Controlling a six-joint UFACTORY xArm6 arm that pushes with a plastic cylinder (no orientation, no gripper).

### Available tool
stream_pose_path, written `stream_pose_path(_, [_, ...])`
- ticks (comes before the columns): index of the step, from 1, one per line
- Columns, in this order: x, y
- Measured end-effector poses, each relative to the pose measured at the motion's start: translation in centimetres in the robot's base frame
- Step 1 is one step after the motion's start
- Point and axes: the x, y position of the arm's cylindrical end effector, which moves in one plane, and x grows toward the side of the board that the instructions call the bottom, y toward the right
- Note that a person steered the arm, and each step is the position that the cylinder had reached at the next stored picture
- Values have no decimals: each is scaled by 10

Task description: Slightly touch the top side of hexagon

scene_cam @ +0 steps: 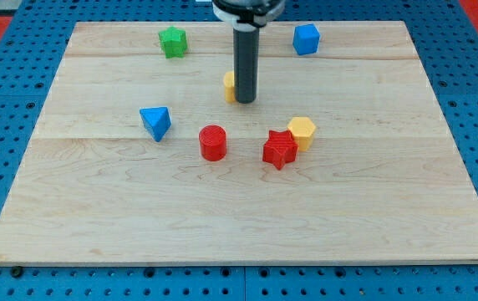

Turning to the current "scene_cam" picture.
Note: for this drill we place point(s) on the black white robot arm flange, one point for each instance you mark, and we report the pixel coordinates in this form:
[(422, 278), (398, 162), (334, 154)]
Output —
[(247, 15)]

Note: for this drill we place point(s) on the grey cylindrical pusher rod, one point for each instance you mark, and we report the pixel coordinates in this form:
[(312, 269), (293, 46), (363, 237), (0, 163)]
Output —
[(245, 52)]

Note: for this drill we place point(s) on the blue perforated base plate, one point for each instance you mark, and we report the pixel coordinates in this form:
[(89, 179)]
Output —
[(444, 33)]

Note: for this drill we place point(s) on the yellow block behind rod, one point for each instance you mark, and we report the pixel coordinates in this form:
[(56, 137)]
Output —
[(229, 87)]

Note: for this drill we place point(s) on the blue triangle block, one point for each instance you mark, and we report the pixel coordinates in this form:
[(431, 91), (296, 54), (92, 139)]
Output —
[(156, 121)]

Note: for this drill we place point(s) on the blue cube block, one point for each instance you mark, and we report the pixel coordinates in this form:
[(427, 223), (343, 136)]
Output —
[(306, 39)]

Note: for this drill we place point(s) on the green star block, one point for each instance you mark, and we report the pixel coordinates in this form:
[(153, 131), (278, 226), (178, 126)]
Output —
[(173, 42)]

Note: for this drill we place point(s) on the yellow hexagon block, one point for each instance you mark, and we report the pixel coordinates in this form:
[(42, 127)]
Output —
[(302, 129)]

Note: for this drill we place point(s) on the red star block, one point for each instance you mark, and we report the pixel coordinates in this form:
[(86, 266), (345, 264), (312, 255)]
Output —
[(280, 148)]

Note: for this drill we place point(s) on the light wooden board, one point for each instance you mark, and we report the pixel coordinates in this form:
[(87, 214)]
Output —
[(382, 183)]

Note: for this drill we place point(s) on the red cylinder block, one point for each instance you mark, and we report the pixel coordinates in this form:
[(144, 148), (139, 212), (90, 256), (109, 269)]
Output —
[(212, 140)]

